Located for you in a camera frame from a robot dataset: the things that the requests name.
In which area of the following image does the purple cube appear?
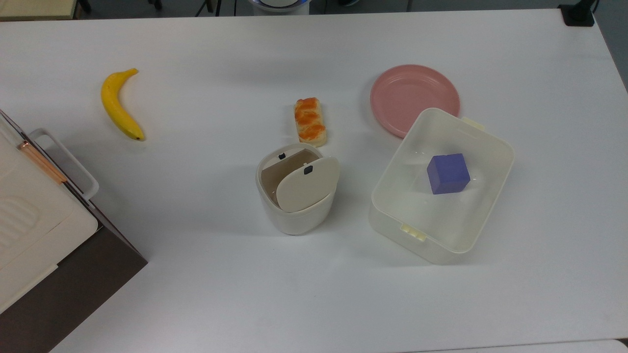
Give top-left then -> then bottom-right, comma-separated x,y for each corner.
426,153 -> 471,196

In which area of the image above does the wooden side table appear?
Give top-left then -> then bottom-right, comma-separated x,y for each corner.
0,0 -> 79,22

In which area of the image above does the beige lidded trash can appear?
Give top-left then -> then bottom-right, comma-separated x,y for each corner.
255,143 -> 341,236

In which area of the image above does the toy bread with orange glaze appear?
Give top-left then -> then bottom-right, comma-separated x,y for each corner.
293,97 -> 328,148

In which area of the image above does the pink plastic plate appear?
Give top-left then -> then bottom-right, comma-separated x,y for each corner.
370,64 -> 461,139

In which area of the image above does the yellow toy banana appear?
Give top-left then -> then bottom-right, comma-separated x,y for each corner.
101,68 -> 146,142

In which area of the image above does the cream plastic container with handles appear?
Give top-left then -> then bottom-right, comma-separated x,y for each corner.
0,115 -> 99,315

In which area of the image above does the white plastic storage box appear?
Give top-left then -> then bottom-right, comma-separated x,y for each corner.
368,107 -> 516,266

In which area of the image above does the dark brown drawer cabinet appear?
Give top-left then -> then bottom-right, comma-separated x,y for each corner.
0,109 -> 149,353

